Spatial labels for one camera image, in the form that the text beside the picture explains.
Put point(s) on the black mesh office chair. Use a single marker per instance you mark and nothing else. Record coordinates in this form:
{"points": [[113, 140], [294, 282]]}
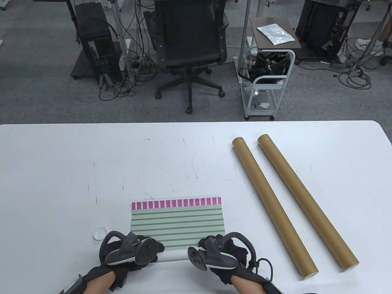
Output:
{"points": [[190, 30]]}

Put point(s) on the brown side table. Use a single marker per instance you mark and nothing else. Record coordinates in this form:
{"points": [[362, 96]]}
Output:
{"points": [[260, 36]]}

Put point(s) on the white round tube cap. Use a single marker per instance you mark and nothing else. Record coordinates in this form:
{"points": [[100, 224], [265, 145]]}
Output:
{"points": [[97, 234]]}

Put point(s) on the person's left hand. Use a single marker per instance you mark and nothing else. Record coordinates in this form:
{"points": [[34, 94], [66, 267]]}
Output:
{"points": [[128, 269]]}

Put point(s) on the person's right hand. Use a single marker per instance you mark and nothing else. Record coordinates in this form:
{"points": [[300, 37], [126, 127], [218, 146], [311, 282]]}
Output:
{"points": [[242, 272]]}

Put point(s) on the black computer tower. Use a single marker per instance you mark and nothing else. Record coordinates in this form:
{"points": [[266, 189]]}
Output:
{"points": [[92, 27], [321, 24]]}

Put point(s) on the silver foil bag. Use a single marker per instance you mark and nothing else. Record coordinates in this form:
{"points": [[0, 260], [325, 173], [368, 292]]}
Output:
{"points": [[275, 33]]}

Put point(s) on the grey and white hand controller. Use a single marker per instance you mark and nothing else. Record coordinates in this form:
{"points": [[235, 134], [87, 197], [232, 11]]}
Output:
{"points": [[128, 251], [214, 260]]}

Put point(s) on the person's left forearm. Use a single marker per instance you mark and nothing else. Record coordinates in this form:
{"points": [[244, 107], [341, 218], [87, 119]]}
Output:
{"points": [[101, 283]]}

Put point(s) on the white metal utility cart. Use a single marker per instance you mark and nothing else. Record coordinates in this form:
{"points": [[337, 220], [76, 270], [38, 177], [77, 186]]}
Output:
{"points": [[249, 101]]}

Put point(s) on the grey wrist module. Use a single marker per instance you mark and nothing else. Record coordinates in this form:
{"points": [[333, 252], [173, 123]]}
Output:
{"points": [[75, 284]]}

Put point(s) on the white power strip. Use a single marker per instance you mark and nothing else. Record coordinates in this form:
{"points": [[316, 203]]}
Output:
{"points": [[127, 52]]}

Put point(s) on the person's right forearm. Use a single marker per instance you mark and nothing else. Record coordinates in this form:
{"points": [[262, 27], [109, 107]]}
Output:
{"points": [[248, 286]]}

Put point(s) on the white crumpled paper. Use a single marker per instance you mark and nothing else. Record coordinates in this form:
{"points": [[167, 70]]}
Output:
{"points": [[264, 105]]}

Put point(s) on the brown cardboard mailing tube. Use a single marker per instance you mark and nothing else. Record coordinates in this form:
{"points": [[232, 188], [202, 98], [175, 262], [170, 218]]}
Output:
{"points": [[306, 196], [269, 202]]}

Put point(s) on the green striped paper sheet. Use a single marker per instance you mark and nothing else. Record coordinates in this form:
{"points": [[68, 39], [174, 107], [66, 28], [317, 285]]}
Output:
{"points": [[177, 223]]}

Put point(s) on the silver aluminium frame post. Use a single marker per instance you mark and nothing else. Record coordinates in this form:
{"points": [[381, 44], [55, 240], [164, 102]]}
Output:
{"points": [[246, 18], [118, 18]]}

